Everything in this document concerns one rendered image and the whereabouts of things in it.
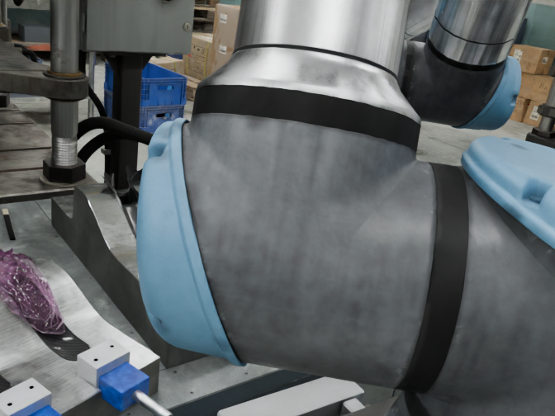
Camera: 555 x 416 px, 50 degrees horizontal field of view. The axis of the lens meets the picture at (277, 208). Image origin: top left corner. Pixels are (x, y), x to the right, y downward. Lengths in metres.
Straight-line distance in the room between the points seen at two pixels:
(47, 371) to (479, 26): 0.60
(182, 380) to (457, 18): 0.57
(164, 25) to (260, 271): 1.43
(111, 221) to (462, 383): 0.81
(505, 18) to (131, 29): 1.20
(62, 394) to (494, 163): 0.59
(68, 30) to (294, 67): 1.18
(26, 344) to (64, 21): 0.80
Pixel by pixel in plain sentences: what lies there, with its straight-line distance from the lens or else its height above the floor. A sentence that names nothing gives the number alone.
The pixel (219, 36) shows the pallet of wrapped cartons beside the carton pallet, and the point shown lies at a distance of 5.50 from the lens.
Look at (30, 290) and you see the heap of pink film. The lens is 0.85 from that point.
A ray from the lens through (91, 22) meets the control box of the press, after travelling 1.58.
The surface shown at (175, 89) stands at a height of 0.34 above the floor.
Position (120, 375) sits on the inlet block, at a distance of 0.75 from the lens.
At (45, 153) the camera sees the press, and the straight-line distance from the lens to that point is 1.73.
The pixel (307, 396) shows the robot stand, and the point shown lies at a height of 0.99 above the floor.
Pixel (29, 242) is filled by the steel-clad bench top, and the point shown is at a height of 0.80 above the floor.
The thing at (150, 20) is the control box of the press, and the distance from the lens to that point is 1.64.
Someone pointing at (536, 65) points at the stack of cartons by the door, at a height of 0.66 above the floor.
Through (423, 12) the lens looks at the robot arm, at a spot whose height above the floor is 1.30.
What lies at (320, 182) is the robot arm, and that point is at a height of 1.26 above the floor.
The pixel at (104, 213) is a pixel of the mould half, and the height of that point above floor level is 0.92.
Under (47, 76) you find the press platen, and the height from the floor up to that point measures 1.04.
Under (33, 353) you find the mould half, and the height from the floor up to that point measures 0.86.
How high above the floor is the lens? 1.34
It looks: 22 degrees down
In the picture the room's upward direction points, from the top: 8 degrees clockwise
